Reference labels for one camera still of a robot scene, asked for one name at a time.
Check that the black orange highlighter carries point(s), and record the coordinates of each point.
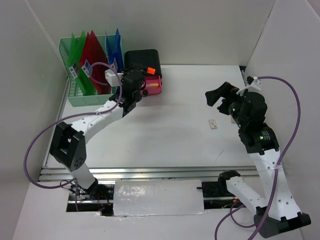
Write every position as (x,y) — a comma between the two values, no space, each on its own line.
(148,70)

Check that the red clip file folder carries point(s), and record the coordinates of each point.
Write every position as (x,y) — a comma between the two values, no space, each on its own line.
(93,53)

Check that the orange highlighter clear cap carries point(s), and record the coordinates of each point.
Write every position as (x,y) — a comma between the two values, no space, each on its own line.
(152,85)

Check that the mint green file organizer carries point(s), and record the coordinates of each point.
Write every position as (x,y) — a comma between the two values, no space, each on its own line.
(82,97)

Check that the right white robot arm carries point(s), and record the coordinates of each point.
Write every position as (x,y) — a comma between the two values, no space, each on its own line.
(277,212)

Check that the aluminium rail frame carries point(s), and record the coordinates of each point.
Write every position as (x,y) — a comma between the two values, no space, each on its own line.
(168,136)

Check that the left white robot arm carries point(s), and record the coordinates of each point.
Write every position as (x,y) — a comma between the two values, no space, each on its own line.
(68,145)

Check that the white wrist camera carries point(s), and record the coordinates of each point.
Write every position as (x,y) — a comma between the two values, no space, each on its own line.
(253,84)
(112,78)

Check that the black pink drawer unit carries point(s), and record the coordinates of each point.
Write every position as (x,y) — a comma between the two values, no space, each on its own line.
(147,58)

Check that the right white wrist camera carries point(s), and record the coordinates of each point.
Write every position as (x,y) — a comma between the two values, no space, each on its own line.
(253,84)

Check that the blue clip file folder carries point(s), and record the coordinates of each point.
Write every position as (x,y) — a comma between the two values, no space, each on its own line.
(113,45)

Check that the green clip file folder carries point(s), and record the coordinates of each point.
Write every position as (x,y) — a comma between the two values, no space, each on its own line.
(81,83)

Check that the white foil covered panel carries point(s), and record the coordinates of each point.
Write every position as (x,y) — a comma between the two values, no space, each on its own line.
(157,198)

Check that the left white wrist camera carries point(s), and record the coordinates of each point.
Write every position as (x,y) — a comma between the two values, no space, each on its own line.
(112,78)

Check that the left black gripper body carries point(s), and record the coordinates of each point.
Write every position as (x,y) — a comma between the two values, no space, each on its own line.
(125,72)

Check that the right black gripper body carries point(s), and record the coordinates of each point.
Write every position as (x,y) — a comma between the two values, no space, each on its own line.
(231,106)

